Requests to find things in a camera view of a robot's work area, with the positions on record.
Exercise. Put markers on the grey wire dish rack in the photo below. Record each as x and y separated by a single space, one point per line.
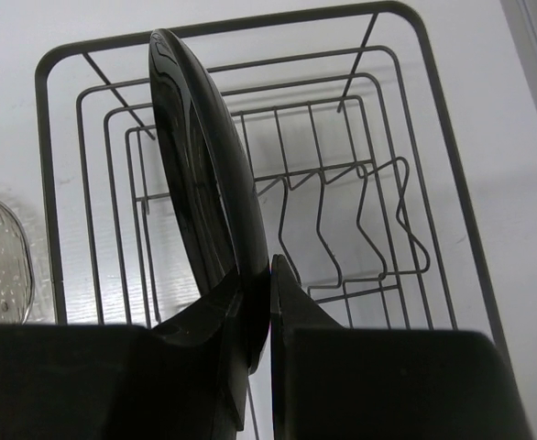
342 117

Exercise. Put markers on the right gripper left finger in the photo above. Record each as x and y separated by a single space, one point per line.
183 379

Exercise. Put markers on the smoky glass square plate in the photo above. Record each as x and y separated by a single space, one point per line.
17 284

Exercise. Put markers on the black round plate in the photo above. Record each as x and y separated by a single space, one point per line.
211 186

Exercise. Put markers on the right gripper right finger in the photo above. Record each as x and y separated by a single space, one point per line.
333 382

